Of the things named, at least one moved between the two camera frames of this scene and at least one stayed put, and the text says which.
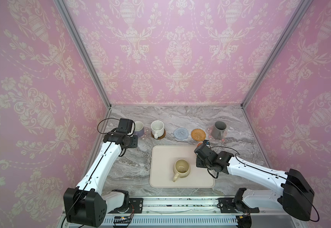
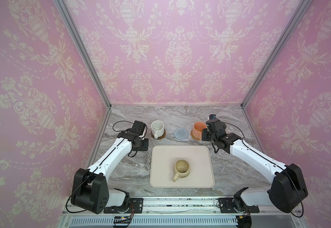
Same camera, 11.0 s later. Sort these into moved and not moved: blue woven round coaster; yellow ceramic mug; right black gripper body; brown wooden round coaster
Moved: right black gripper body
Not moved: brown wooden round coaster; yellow ceramic mug; blue woven round coaster
